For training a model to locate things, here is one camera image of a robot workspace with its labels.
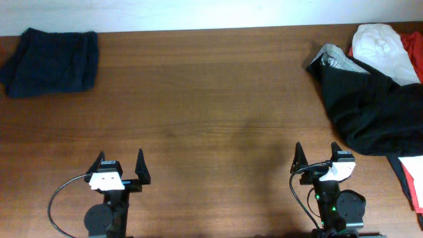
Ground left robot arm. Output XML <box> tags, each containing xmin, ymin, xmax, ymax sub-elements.
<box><xmin>84</xmin><ymin>149</ymin><xmax>151</xmax><ymax>238</ymax></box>

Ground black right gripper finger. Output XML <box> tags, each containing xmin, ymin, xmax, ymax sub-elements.
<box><xmin>330</xmin><ymin>141</ymin><xmax>342</xmax><ymax>161</ymax></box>
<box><xmin>290</xmin><ymin>142</ymin><xmax>308</xmax><ymax>174</ymax></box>

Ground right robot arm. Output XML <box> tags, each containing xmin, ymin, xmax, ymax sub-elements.
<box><xmin>289</xmin><ymin>142</ymin><xmax>383</xmax><ymax>238</ymax></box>

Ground black shorts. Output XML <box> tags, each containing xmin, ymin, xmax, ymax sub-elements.
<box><xmin>306</xmin><ymin>43</ymin><xmax>422</xmax><ymax>157</ymax></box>

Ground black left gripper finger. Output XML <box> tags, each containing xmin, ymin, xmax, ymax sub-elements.
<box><xmin>135</xmin><ymin>149</ymin><xmax>151</xmax><ymax>184</ymax></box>
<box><xmin>85</xmin><ymin>151</ymin><xmax>105</xmax><ymax>182</ymax></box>

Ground folded navy blue garment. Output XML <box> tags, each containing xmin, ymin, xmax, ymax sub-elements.
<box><xmin>1</xmin><ymin>28</ymin><xmax>100</xmax><ymax>99</ymax></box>

